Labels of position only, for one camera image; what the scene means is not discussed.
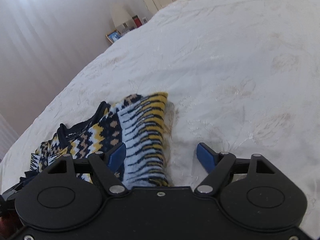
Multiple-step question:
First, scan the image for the navy yellow patterned knit sweater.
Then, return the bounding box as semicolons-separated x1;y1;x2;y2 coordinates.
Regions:
20;92;169;189

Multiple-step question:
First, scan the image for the white embroidered bedspread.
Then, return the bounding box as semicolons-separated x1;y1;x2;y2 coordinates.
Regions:
1;0;319;237

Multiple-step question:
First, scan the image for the white table lamp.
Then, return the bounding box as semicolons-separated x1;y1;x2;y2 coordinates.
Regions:
111;3;132;35

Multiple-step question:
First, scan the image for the white sheer curtain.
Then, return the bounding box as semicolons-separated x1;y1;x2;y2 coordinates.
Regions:
1;0;139;154

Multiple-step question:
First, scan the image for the red bottle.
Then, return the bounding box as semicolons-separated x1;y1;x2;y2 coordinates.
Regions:
132;15;143;28

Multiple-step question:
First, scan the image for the small white jar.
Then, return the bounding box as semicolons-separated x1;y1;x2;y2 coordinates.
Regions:
142;17;148;24

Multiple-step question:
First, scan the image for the gold picture frame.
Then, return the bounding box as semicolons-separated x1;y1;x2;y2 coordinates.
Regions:
106;29;122;44

